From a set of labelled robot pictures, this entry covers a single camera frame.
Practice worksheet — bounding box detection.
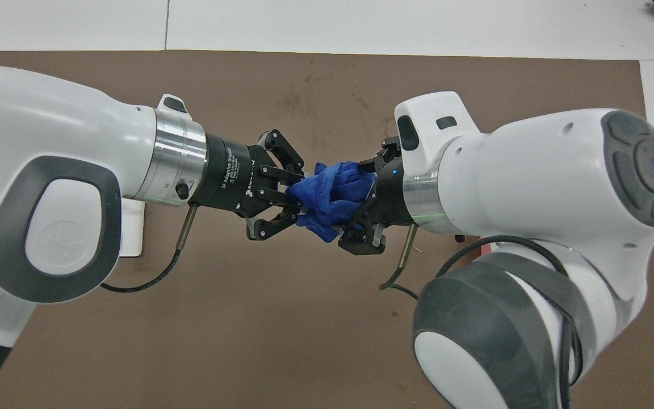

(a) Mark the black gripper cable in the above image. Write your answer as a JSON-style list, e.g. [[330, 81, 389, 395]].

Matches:
[[100, 204, 198, 293], [378, 223, 584, 409]]

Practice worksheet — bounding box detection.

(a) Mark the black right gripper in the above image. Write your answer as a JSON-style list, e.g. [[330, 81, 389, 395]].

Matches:
[[337, 136, 413, 255]]

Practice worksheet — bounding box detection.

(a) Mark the brown table mat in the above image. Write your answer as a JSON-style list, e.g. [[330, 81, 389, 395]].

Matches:
[[0, 50, 654, 409]]

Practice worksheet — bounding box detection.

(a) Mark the blue towel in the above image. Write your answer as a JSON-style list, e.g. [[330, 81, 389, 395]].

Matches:
[[286, 161, 378, 244]]

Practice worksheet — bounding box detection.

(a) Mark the white towel rack base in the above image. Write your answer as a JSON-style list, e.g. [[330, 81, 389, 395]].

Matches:
[[120, 199, 146, 257]]

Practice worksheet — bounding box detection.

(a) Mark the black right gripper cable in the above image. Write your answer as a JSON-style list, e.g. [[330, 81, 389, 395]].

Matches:
[[378, 223, 584, 409]]

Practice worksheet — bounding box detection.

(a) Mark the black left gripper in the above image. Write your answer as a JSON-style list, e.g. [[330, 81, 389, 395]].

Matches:
[[191, 130, 308, 241]]

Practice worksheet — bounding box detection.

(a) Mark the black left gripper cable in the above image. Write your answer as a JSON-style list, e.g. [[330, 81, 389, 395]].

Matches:
[[100, 204, 198, 293]]

